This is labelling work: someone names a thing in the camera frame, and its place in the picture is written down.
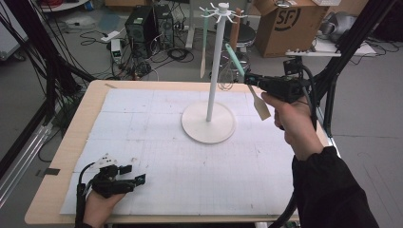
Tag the black tape strip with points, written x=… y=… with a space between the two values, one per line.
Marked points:
x=52 y=171

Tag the grey bag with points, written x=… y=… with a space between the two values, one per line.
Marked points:
x=340 y=23

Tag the brown cardboard box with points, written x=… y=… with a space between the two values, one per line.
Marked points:
x=285 y=34

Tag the person's right hand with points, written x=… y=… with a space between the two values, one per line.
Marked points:
x=294 y=126

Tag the narrow black computer tower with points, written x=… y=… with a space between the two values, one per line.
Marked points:
x=164 y=22

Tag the black round stool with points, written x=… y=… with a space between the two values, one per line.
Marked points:
x=247 y=33

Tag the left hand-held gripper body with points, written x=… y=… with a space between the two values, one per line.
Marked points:
x=111 y=185

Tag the white power strip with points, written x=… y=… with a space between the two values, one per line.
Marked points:
x=110 y=36

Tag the black metal frame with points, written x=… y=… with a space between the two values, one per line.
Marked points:
x=348 y=47
x=38 y=41

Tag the small white device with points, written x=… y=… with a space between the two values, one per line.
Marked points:
x=116 y=50

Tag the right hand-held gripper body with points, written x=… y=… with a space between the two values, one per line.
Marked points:
x=282 y=87

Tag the large black computer tower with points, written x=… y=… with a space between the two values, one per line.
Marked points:
x=139 y=28

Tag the aluminium rail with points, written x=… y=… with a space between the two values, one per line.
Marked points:
x=22 y=161

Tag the white grid mat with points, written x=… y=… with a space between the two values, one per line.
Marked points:
x=174 y=177

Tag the person's left hand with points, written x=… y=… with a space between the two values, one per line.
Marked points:
x=98 y=209

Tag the white utensil rack stand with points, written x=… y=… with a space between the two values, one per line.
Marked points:
x=215 y=63

